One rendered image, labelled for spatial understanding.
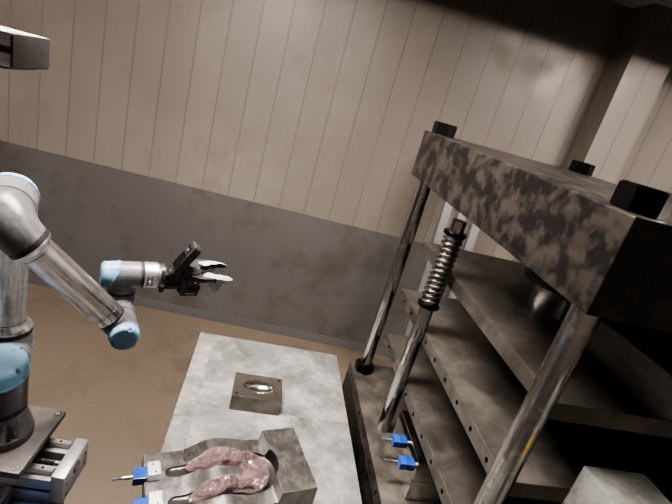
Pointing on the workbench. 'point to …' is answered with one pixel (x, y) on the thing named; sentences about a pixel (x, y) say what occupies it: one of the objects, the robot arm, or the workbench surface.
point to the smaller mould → (256, 394)
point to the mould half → (289, 478)
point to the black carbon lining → (193, 471)
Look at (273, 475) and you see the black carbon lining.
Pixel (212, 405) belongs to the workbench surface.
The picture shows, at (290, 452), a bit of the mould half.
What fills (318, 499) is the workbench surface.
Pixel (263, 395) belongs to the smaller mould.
